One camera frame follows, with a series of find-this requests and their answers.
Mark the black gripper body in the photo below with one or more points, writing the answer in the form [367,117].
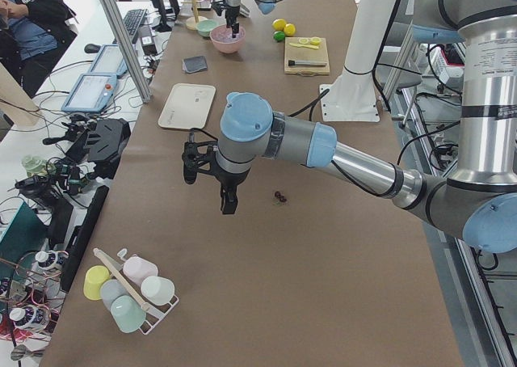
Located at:
[232,10]
[227,178]

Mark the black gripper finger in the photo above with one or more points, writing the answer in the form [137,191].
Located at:
[229,200]
[235,27]

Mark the clear ice cubes pile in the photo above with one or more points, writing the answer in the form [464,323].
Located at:
[225,35]

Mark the dark cherries pair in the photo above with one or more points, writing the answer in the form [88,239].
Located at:
[281,198]

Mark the wooden cup stand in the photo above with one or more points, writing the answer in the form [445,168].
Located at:
[192,22]

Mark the pink cup on rack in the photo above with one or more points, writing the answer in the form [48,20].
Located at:
[137,269]

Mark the white cup on rack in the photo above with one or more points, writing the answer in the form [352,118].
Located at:
[158,290]

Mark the white cup rack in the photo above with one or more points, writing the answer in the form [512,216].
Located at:
[154,314]

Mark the grey cup on rack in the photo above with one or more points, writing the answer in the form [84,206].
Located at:
[110,291]

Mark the mint cup on rack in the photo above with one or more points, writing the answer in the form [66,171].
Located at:
[127,314]

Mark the yellow cup on rack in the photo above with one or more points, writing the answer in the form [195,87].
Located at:
[95,277]

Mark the pink bowl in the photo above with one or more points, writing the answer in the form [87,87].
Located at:
[228,48]

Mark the mint green bowl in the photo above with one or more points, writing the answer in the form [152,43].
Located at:
[204,27]

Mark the yellow lemon outer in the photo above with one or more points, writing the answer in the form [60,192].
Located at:
[279,25]

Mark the green lime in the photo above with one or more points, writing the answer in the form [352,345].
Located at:
[279,36]

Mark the cream rabbit tray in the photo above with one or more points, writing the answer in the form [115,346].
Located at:
[187,106]

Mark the yellow lemon near board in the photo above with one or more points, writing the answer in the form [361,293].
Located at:
[289,29]

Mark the grey folded cloth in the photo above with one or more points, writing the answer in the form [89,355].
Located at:
[195,64]

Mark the wooden cutting board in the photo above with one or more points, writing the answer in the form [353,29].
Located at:
[291,53]

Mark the steel muddler black tip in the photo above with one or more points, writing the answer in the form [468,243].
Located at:
[292,63]

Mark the yellow plastic knife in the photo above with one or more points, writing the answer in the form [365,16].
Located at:
[305,46]

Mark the black monitor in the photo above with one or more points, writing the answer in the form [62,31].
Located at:
[168,13]

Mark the lemon slice upper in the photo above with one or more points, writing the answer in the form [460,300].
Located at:
[315,40]

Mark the black keyboard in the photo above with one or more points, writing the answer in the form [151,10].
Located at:
[133,19]

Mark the teach pendant lower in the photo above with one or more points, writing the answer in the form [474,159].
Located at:
[91,93]

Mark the teach pendant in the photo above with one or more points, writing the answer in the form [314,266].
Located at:
[109,59]
[91,93]

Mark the teach pendant upper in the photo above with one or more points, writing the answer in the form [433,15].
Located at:
[109,59]

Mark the seated person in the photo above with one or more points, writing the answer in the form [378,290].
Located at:
[34,37]

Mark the aluminium frame post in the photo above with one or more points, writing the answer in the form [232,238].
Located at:
[118,28]

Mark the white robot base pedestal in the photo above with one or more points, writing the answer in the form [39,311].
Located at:
[352,96]

